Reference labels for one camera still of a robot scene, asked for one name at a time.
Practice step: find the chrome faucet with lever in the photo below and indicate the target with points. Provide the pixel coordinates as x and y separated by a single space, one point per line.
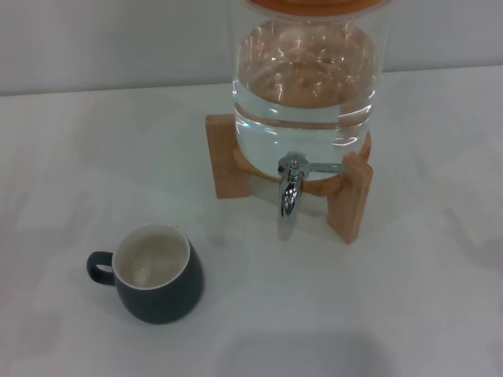
291 192

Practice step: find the black ceramic cup white inside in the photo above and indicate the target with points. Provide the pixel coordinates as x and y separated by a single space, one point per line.
165 302

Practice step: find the wooden dispenser stand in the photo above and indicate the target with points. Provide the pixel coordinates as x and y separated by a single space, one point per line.
221 157

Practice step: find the glass water dispenser jar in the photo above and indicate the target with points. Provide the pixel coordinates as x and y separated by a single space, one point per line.
306 129

